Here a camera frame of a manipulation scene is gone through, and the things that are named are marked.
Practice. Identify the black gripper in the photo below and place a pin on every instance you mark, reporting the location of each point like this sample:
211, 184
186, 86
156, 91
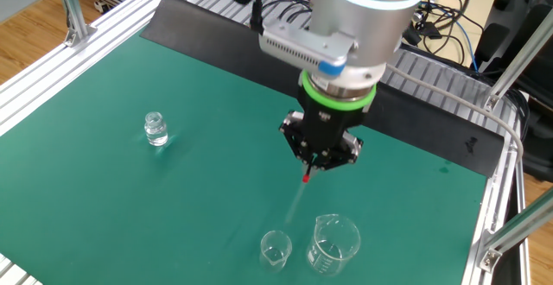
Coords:
328, 125

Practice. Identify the glass dropper with red bulb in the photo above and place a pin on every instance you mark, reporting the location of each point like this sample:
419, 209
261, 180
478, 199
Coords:
307, 178

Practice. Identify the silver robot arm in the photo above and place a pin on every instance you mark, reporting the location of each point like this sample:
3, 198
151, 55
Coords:
367, 21

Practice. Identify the large glass beaker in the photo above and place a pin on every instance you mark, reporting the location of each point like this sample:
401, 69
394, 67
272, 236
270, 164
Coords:
332, 255

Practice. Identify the small glass beaker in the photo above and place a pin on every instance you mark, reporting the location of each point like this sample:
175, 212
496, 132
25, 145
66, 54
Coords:
275, 255

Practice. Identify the black table mat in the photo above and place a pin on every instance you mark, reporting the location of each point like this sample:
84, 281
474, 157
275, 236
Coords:
216, 39

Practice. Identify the green table mat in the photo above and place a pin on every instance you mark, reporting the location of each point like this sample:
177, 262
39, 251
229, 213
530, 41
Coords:
173, 198

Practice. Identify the black power adapter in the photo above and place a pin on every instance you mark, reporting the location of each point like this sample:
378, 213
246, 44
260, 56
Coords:
427, 30

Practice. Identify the small clear glass bottle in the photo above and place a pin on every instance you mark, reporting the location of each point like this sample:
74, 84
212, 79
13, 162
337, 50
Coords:
156, 134

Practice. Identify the black equipment case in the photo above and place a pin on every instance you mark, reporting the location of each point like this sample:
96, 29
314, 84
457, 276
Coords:
538, 138

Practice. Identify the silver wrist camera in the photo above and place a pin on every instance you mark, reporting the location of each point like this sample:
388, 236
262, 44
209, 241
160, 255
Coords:
302, 47

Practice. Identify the aluminium frame post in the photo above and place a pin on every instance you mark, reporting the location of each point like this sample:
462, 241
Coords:
518, 229
69, 4
518, 56

